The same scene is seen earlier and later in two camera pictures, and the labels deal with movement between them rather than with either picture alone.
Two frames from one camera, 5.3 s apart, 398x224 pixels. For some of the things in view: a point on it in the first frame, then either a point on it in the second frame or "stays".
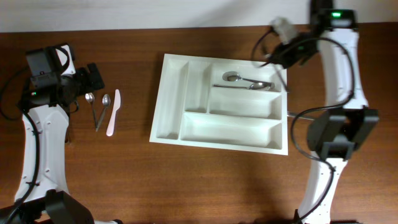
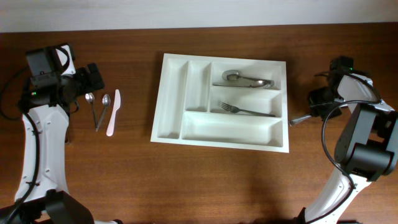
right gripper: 285,61 → 316,112
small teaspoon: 106,101 stays
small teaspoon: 90,98 stays
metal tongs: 66,139 stays
